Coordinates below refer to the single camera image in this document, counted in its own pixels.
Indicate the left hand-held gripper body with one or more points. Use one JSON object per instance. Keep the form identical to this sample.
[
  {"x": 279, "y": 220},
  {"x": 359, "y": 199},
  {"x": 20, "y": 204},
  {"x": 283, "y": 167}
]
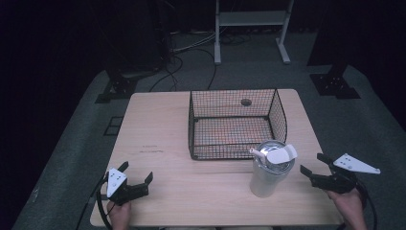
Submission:
[{"x": 115, "y": 183}]

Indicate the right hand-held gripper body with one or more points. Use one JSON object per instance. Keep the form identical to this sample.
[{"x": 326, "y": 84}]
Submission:
[{"x": 339, "y": 182}]

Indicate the silver metal tumbler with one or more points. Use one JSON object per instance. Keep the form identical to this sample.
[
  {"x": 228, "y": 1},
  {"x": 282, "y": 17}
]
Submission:
[{"x": 268, "y": 179}]

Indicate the person's right hand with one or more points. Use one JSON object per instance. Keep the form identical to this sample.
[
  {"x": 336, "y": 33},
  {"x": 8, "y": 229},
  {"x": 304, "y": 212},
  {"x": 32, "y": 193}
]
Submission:
[{"x": 349, "y": 207}]

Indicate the person's left hand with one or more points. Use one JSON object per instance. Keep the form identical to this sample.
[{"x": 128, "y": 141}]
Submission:
[{"x": 120, "y": 214}]

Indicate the black floor tape square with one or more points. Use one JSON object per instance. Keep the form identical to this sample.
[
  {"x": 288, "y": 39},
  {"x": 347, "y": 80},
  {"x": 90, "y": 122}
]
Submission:
[{"x": 114, "y": 126}]

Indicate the black stand with flat base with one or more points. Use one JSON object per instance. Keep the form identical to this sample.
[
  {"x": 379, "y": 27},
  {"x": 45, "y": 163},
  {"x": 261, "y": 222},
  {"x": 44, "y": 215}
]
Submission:
[
  {"x": 335, "y": 84},
  {"x": 119, "y": 86}
]

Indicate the white metal desk frame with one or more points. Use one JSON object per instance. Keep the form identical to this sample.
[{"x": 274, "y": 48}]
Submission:
[{"x": 252, "y": 17}]

